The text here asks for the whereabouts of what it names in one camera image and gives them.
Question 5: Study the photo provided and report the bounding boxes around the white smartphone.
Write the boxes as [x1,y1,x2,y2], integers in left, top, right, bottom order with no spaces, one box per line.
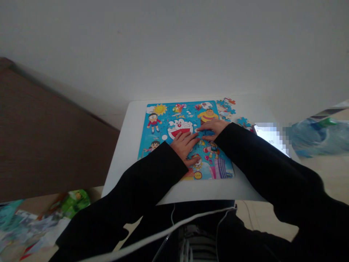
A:
[253,122,293,159]

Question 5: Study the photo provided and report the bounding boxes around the person's right hand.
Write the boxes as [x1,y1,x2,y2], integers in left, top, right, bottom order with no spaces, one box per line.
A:
[196,119,232,142]

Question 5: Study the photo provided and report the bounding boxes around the pile of loose jigsaw pieces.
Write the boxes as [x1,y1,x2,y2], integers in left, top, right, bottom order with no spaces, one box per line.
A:
[216,97,237,122]

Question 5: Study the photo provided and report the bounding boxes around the person's left hand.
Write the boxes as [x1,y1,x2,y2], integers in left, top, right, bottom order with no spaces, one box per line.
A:
[170,131,201,167]

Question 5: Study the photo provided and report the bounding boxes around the small cluster of jigsaw pieces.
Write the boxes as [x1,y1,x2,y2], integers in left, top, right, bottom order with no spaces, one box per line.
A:
[235,116,256,133]

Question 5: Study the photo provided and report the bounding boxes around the person's left fingers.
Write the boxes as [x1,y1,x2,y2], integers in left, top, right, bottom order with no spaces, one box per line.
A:
[177,131,201,147]

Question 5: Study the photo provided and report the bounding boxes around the person's right fingers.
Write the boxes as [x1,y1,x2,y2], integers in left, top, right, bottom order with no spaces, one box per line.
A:
[196,123,217,142]

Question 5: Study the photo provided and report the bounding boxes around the white cable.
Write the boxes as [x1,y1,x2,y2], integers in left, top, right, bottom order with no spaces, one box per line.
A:
[77,203,238,262]

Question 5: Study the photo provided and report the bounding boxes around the cartoon jigsaw puzzle board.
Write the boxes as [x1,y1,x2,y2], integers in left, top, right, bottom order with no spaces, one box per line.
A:
[137,100,236,181]

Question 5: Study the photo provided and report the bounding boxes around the clear blue plastic water bottle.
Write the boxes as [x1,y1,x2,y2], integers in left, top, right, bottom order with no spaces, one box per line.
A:
[290,115,349,159]

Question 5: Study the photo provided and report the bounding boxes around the brown wooden furniture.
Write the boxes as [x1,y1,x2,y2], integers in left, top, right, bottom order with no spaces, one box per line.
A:
[0,57,121,203]

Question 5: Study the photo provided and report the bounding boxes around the person's body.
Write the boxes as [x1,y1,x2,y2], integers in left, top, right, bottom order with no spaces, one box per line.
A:
[120,200,300,262]

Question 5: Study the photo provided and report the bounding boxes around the green snack packet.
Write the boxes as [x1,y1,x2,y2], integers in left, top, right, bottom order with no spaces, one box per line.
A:
[61,189,91,219]

